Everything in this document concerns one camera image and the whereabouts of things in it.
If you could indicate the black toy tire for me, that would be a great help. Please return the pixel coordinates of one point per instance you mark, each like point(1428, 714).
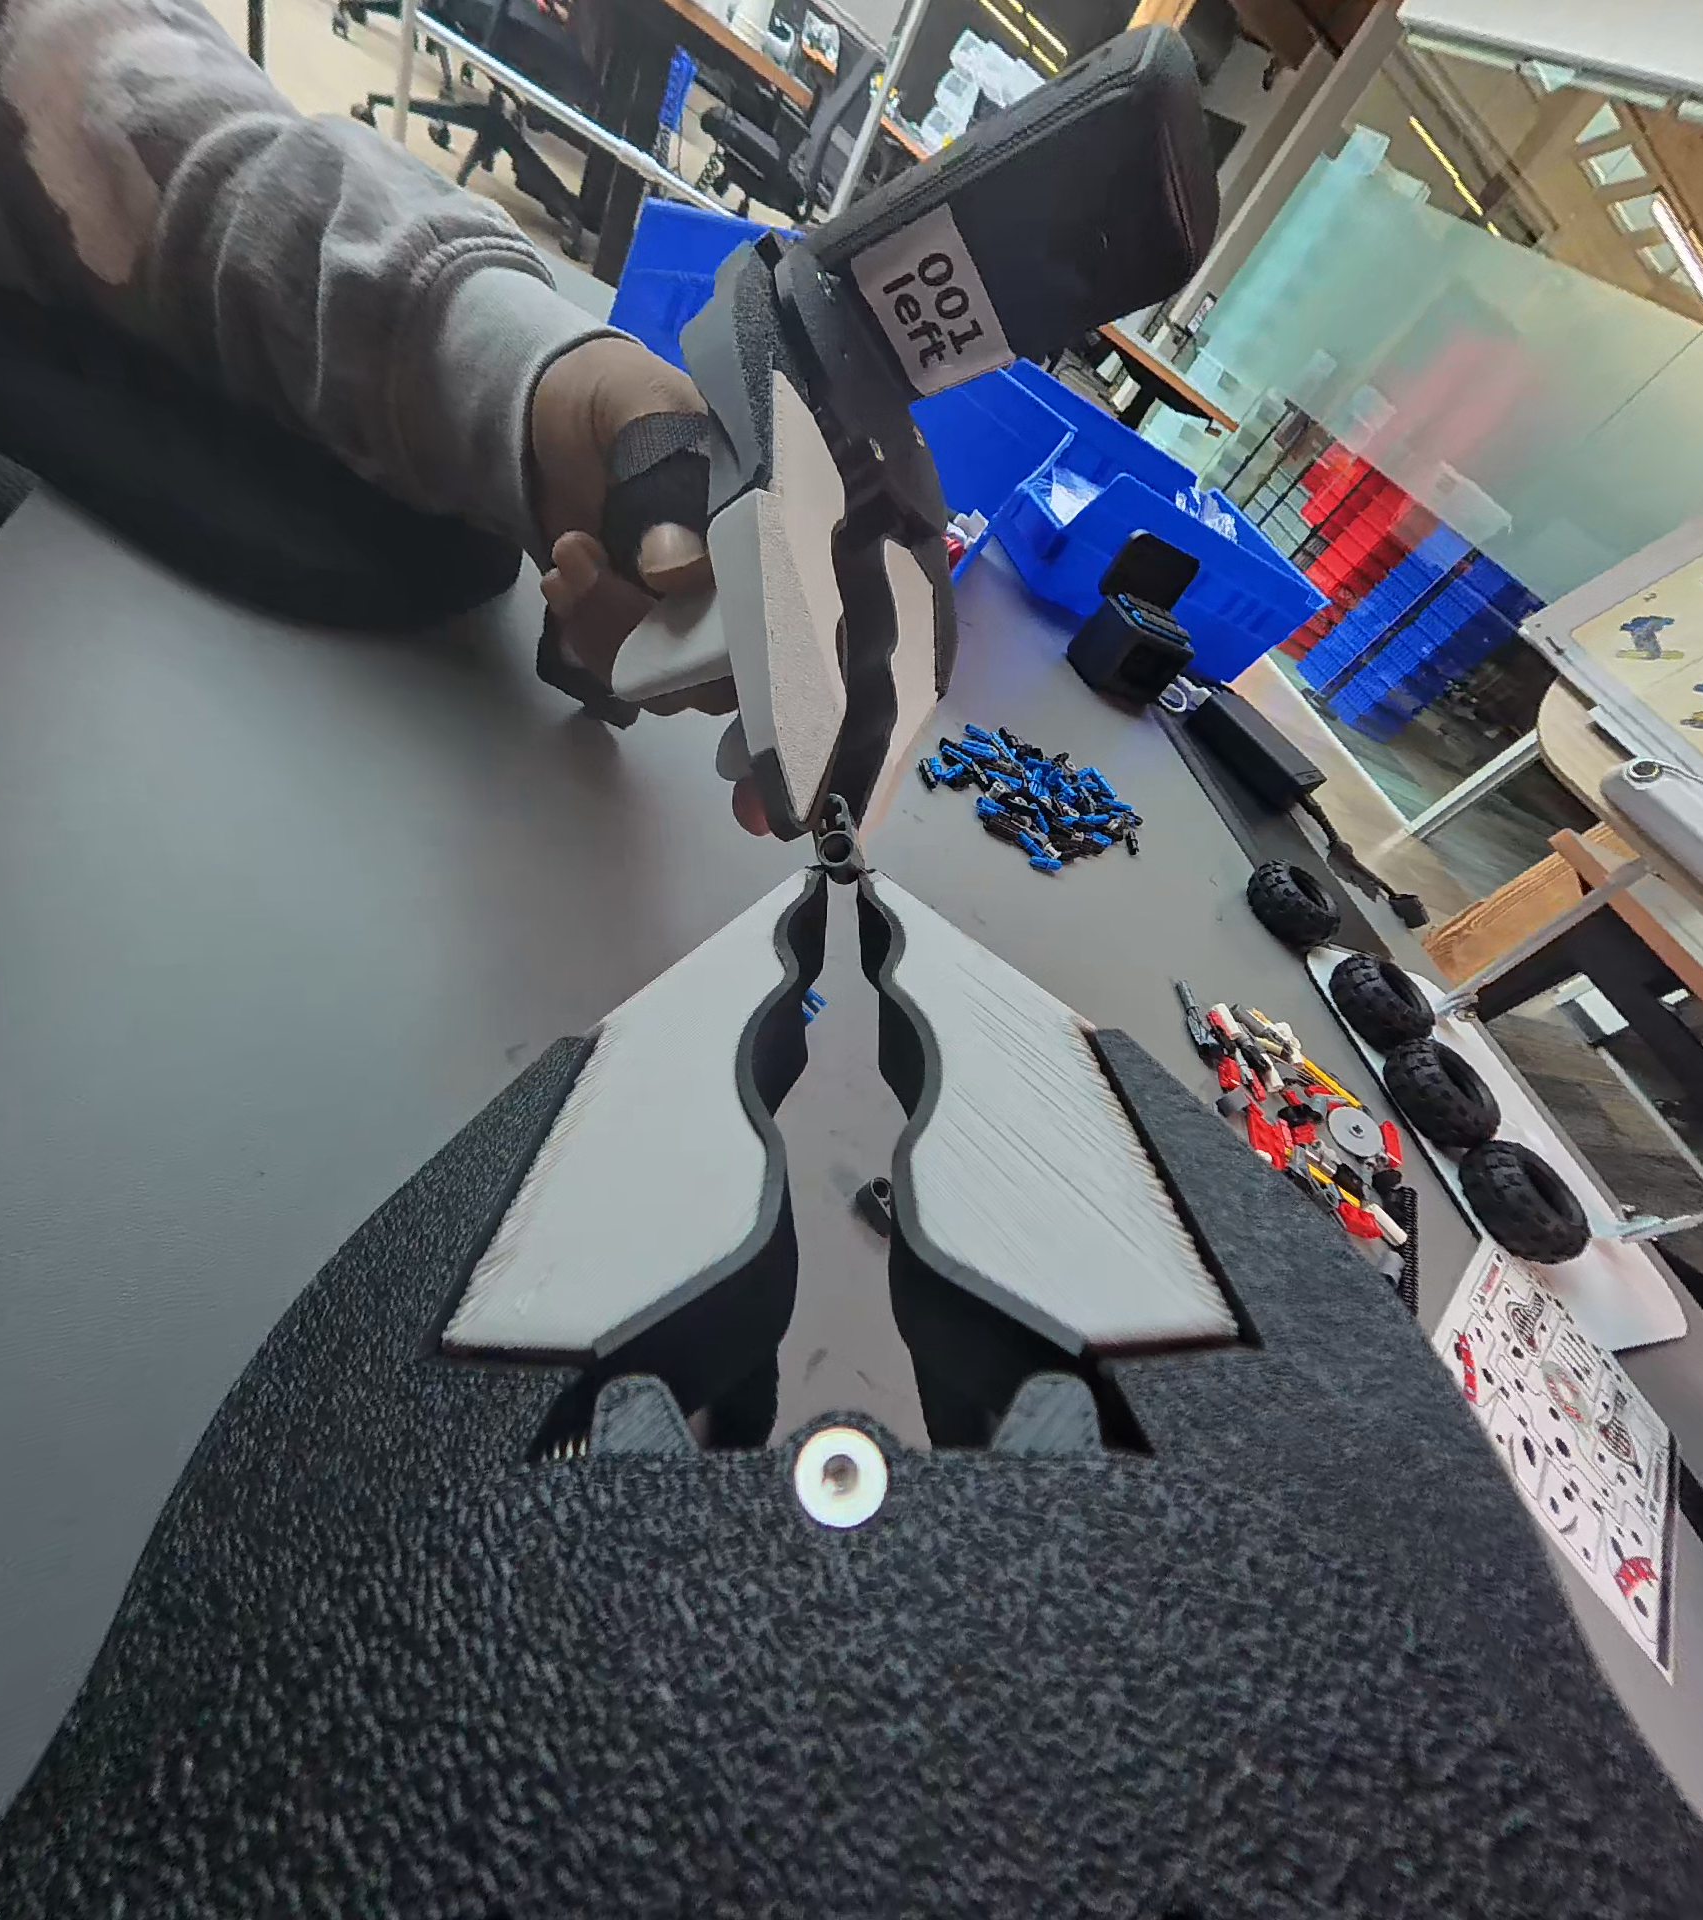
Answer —
point(1442, 1092)
point(1382, 1002)
point(1524, 1201)
point(1294, 903)

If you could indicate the pile of blue black pins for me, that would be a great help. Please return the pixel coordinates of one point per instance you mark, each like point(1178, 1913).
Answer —
point(1032, 795)

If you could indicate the black power adapter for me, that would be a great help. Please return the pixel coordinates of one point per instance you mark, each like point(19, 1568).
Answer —
point(1256, 747)

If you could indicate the person's left forearm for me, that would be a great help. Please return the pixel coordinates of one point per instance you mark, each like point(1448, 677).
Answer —
point(267, 254)

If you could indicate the person's left hand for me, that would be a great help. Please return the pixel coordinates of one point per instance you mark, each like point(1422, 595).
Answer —
point(582, 405)

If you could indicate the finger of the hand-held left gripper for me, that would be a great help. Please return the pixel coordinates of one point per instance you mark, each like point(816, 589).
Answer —
point(918, 675)
point(798, 600)

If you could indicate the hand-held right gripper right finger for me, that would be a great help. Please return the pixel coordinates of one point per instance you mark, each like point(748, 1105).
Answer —
point(1046, 1171)

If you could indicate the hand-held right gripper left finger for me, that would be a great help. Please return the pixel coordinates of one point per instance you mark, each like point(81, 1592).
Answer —
point(642, 1171)

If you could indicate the white sticker sheet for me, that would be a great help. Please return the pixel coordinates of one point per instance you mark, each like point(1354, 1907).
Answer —
point(1542, 1425)

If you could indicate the large blue plastic bin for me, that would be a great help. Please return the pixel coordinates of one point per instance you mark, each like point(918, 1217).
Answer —
point(1242, 600)

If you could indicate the small black connector piece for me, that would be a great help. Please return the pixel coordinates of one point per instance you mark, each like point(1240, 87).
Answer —
point(838, 852)

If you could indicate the building instruction booklet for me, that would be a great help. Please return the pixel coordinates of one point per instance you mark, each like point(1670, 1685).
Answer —
point(1692, 630)

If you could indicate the tiny black pin piece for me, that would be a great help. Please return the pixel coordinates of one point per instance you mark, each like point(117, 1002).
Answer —
point(876, 1201)

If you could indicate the black battery charger case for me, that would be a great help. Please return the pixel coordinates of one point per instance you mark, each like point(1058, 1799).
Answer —
point(1128, 644)

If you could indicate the stack of red blue bins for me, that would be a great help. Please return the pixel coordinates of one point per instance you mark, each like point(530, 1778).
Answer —
point(1406, 600)

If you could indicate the black office chair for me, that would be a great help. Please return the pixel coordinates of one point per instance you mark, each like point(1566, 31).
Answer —
point(491, 120)

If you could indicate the pile of red black parts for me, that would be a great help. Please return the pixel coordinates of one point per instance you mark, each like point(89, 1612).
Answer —
point(1286, 1119)

